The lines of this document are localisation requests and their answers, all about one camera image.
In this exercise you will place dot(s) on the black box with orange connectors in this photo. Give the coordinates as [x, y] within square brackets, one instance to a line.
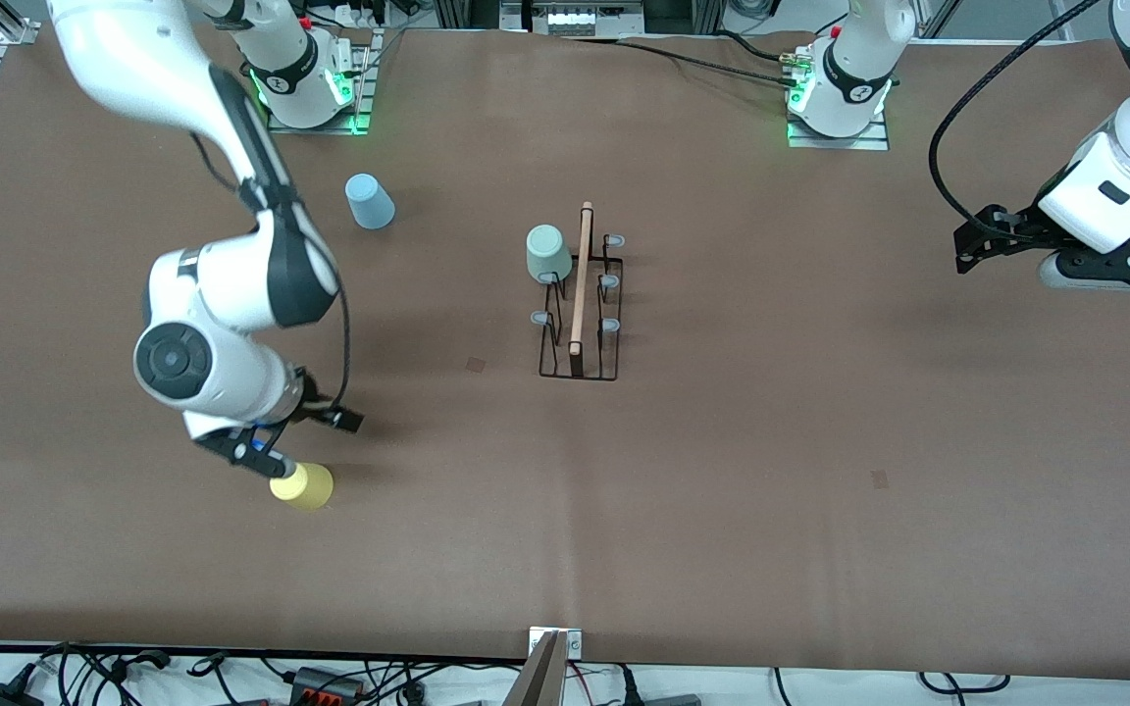
[325, 686]

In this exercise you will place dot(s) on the black power adapter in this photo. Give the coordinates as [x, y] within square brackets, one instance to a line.
[1, 696]

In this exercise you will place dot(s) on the small metal clamp bracket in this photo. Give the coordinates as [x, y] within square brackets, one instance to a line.
[575, 644]

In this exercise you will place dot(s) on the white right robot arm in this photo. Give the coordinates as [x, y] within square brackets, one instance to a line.
[231, 294]

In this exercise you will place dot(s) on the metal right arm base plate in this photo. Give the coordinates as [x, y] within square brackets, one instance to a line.
[361, 108]

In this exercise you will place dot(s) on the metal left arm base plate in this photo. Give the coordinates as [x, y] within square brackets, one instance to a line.
[869, 142]

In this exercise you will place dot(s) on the grey camera stand beam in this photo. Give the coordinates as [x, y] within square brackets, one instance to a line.
[538, 686]

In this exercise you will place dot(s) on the pale green plastic cup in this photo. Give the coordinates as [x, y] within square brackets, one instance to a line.
[547, 253]

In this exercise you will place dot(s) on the light blue plastic cup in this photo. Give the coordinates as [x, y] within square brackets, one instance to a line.
[369, 201]

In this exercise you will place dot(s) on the aluminium frame strut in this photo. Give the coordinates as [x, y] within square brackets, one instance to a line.
[1060, 15]
[938, 15]

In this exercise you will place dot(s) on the white power strip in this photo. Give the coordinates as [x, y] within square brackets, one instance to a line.
[575, 20]

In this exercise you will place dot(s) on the yellow plastic cup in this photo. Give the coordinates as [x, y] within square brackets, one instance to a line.
[308, 488]

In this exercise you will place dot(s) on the large table cover sheet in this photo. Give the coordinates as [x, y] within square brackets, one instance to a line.
[722, 539]

